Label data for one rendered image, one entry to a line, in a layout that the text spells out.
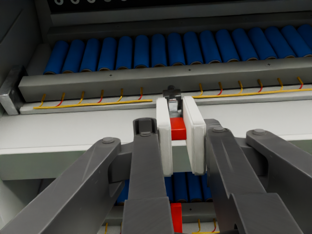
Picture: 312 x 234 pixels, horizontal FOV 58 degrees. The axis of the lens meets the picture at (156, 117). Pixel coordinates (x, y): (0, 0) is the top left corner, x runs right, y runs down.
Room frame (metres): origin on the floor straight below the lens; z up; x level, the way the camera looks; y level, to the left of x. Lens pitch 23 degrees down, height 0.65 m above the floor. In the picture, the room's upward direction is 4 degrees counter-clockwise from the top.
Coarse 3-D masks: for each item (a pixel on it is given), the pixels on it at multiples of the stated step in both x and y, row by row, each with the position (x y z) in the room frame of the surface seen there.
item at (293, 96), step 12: (240, 96) 0.27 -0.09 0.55; (252, 96) 0.27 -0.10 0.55; (264, 96) 0.27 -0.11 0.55; (276, 96) 0.26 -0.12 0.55; (288, 96) 0.26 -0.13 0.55; (300, 96) 0.26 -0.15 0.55; (24, 108) 0.27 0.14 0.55; (60, 108) 0.27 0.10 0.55; (72, 108) 0.27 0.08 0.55; (84, 108) 0.27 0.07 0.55; (96, 108) 0.27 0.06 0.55; (108, 108) 0.27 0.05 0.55; (120, 108) 0.27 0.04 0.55; (132, 108) 0.27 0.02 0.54
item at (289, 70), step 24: (96, 72) 0.29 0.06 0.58; (120, 72) 0.29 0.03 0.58; (144, 72) 0.29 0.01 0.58; (168, 72) 0.28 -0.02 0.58; (192, 72) 0.28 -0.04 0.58; (216, 72) 0.28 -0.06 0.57; (240, 72) 0.28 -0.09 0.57; (264, 72) 0.28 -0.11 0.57; (288, 72) 0.28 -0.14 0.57; (24, 96) 0.29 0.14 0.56; (48, 96) 0.29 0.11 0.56; (72, 96) 0.29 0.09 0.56; (96, 96) 0.29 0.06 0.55; (120, 96) 0.27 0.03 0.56; (192, 96) 0.27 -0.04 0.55; (216, 96) 0.27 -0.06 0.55
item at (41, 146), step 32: (256, 0) 0.38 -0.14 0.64; (288, 0) 0.38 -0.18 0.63; (32, 32) 0.39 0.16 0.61; (0, 64) 0.30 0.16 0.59; (32, 64) 0.36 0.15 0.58; (0, 96) 0.26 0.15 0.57; (128, 96) 0.29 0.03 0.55; (160, 96) 0.29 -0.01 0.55; (0, 128) 0.26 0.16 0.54; (32, 128) 0.25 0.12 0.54; (64, 128) 0.25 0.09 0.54; (96, 128) 0.25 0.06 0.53; (128, 128) 0.25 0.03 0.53; (256, 128) 0.24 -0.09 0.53; (288, 128) 0.23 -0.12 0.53; (0, 160) 0.23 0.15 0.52; (32, 160) 0.23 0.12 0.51; (64, 160) 0.23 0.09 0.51
